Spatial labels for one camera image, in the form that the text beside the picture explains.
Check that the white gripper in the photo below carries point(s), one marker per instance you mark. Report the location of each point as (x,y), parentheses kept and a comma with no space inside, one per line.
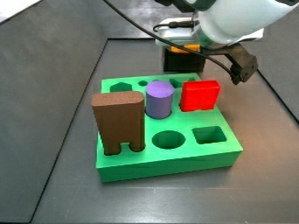
(181,31)

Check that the yellow rectangular block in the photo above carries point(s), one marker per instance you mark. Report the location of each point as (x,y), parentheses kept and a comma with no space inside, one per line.
(185,49)

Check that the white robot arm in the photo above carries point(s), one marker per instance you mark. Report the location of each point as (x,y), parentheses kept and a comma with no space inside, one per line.
(219,25)

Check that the black curved fixture block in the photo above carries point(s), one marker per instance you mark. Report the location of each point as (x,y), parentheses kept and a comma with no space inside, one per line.
(182,62)

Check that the green foam shape board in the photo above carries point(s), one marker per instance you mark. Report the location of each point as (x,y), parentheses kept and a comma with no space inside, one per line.
(187,142)

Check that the red block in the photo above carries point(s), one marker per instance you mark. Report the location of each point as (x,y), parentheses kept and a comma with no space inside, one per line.
(199,95)

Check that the purple cylinder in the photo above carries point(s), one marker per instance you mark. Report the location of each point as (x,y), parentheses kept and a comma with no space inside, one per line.
(159,99)

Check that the brown slotted block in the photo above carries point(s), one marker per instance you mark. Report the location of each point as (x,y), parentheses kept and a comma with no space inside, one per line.
(120,119)

